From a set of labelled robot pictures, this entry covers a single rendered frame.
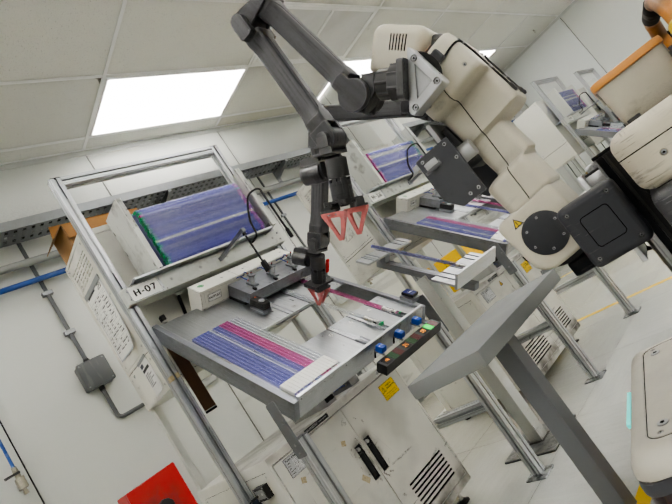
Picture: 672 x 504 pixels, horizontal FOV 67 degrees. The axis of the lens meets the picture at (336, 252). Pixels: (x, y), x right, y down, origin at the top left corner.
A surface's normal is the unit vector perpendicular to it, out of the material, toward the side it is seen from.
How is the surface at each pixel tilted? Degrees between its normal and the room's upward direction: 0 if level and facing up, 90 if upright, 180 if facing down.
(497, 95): 90
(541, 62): 90
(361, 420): 90
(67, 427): 90
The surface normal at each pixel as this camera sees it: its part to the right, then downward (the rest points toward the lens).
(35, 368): 0.52, -0.49
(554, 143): -0.64, 0.31
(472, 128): -0.50, 0.18
